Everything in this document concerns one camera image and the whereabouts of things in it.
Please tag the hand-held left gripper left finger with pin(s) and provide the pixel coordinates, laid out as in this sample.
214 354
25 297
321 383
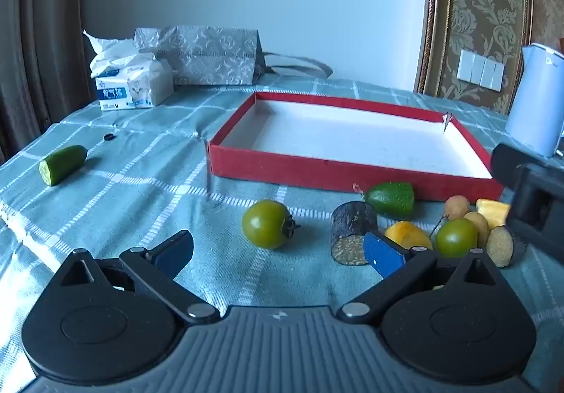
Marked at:
174 255

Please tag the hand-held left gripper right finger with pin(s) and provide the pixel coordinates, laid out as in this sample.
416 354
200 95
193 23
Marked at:
382 255

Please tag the yellow mango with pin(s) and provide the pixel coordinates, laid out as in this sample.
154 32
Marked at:
407 234

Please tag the dark eggplant piece grainy cut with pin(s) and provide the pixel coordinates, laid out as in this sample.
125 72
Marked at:
350 227

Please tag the green avocado half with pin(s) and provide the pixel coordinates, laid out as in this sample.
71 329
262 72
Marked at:
390 200

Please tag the green tomato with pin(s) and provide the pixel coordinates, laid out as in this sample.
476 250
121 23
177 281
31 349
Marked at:
266 224
456 238

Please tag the tan longan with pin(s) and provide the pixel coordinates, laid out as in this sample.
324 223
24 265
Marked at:
455 208

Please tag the red cardboard box tray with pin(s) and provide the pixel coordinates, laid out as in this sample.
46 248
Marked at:
335 137

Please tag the yellow pineapple piece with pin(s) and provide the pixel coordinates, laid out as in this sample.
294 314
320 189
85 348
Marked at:
492 212

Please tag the eggplant piece pale cut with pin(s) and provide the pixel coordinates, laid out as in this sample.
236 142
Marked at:
502 247

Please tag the olive brown longan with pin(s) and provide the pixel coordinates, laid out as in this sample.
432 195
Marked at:
478 225

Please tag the green checked tablecloth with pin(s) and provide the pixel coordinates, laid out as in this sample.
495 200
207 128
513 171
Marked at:
145 181

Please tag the light blue electric kettle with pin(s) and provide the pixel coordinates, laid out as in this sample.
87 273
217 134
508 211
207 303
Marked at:
535 97

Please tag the cucumber piece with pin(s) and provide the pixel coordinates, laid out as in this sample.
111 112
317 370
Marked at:
61 163

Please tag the tissue pack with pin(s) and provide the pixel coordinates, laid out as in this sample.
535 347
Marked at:
132 82

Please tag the silver patterned gift bag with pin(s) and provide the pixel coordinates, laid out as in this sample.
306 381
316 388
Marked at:
211 53

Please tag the brown curtain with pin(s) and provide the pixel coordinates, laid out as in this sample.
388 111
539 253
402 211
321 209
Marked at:
35 44

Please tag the white wall switch panel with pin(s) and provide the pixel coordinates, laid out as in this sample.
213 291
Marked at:
480 69

